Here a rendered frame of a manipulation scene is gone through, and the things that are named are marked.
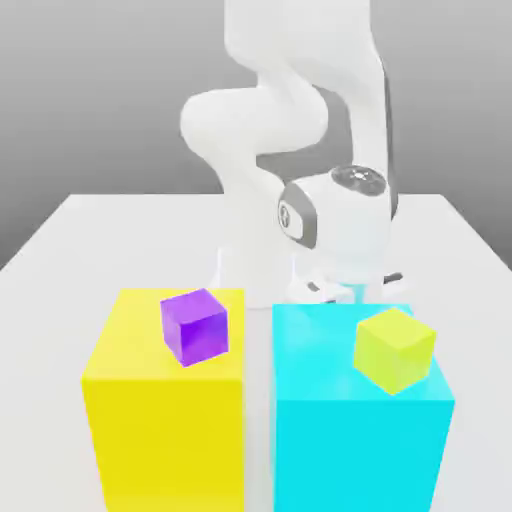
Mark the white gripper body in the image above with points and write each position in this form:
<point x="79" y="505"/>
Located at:
<point x="322" y="295"/>

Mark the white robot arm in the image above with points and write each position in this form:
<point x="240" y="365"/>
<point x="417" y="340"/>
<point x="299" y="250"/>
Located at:
<point x="280" y="120"/>

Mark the small lime cube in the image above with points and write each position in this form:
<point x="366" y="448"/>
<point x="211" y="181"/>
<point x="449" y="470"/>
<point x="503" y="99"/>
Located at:
<point x="394" y="352"/>

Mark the small purple cube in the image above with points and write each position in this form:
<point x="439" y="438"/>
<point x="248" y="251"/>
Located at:
<point x="196" y="326"/>

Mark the large cyan box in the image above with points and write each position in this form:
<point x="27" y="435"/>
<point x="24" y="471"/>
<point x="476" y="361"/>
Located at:
<point x="352" y="448"/>

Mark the large yellow box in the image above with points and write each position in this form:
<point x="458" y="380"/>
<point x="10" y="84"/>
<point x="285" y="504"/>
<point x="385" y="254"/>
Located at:
<point x="168" y="432"/>

